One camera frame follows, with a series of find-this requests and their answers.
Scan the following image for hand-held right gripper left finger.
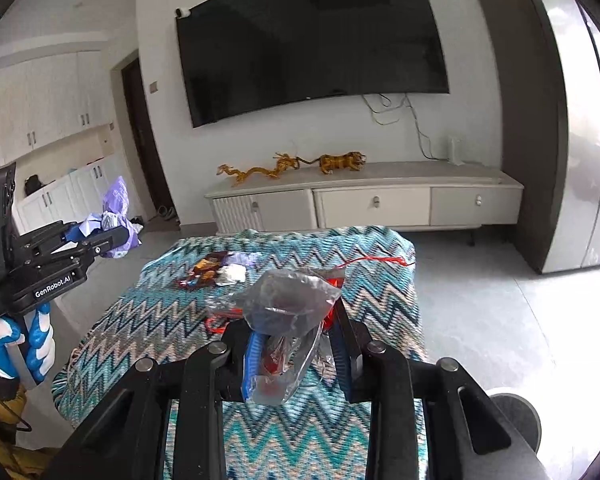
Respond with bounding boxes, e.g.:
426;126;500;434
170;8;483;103
42;320;261;480

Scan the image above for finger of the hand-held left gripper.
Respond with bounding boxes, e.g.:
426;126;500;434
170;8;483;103
17;220;95;257
27;226;132;269

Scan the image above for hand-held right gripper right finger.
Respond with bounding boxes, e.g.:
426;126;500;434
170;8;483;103
330;300;556;480

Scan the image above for purple foil wrapper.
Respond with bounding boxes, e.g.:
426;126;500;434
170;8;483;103
77;176;143;260

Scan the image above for clear plastic bag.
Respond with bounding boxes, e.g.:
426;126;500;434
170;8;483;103
235;268;343;406

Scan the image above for red candy wrapper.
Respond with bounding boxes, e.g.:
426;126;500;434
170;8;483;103
176;275;216;291

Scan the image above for white paper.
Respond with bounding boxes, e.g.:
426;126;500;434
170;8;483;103
215;265;247;287

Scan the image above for brown candy wrapper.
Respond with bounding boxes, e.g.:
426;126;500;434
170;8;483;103
190;254;231;281

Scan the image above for red string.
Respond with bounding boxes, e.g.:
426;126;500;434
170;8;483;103
340;254;417;273

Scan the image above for white bin with black liner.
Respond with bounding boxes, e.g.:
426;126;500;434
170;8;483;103
485;387;542;453

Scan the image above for person's left hand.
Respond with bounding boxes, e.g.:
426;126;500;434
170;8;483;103
0;302;57;387

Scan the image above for teal zigzag knitted blanket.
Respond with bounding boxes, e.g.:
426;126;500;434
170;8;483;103
52;227;428;480

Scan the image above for dark brown door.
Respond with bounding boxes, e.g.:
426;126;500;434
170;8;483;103
121;57;173;221

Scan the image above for cream television cabinet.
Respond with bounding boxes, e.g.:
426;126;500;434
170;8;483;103
204;161;525;247

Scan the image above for person's yellow clothing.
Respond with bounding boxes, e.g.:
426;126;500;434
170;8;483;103
0;380;61;480

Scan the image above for golden dragon figurine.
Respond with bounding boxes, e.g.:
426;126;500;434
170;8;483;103
216;151;301;187

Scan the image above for golden tiger figurine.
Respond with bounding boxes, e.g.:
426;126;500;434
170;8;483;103
300;152;367;176

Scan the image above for silver two-door refrigerator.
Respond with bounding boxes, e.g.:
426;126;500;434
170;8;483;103
471;0;600;275

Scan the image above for white wall cupboard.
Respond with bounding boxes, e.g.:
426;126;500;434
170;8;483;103
0;50;146;241

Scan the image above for black television cables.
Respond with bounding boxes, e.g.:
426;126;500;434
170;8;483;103
362;91;451;162

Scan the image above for large black wall television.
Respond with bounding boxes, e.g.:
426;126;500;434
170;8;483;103
176;0;451;129

